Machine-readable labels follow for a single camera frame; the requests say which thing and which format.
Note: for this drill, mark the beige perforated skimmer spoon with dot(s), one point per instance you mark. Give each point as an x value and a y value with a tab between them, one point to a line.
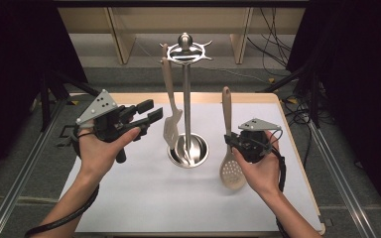
231	173

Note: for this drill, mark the black curtain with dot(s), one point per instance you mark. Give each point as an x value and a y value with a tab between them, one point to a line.
13	66
360	82

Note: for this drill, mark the metal utensil stand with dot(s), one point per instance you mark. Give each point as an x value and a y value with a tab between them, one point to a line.
187	99

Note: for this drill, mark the aluminium floor rail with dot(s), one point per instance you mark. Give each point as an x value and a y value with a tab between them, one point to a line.
20	185
340	185

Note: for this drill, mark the person's right hand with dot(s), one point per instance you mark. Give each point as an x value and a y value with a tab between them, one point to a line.
263	175

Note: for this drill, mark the light wooden shelf unit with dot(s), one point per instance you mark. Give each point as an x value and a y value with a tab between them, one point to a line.
211	20

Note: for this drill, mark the beige slotted spatula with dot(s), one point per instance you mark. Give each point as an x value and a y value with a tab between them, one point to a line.
171	129

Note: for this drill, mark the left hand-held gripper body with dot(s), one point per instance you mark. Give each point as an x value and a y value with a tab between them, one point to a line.
109	124

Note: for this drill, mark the person's left hand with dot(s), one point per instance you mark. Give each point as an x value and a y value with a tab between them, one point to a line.
97	155

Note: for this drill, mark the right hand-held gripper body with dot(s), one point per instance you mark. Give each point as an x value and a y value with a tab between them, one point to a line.
254	145

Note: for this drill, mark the black tripod stand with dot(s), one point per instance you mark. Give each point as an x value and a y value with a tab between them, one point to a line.
314	99
46	95

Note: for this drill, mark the white paper sheet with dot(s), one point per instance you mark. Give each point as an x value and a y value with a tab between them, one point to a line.
178	198

